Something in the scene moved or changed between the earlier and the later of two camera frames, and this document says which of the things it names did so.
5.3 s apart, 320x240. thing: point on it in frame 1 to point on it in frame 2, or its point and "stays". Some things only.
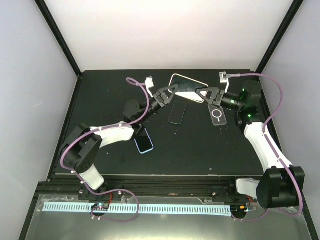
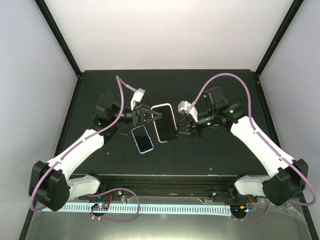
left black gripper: (159, 100) to (138, 112)
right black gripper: (216, 91) to (191, 125)
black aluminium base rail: (222, 187) stays
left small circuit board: (100, 206) stays
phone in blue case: (143, 142) stays
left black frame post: (59, 36) stays
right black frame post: (291, 13) stays
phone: (187, 87) to (166, 125)
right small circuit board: (242, 210) stays
